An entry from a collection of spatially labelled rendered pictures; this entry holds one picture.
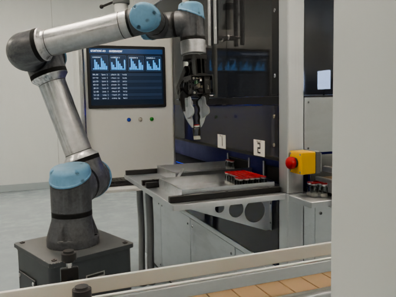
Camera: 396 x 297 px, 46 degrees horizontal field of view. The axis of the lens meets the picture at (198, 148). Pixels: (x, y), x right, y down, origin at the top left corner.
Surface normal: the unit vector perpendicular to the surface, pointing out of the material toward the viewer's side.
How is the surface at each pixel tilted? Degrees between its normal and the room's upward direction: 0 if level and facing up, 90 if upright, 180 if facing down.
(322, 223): 90
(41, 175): 90
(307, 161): 90
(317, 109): 90
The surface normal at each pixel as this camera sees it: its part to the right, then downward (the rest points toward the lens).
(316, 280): -0.02, -0.99
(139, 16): -0.16, 0.11
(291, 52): 0.36, 0.09
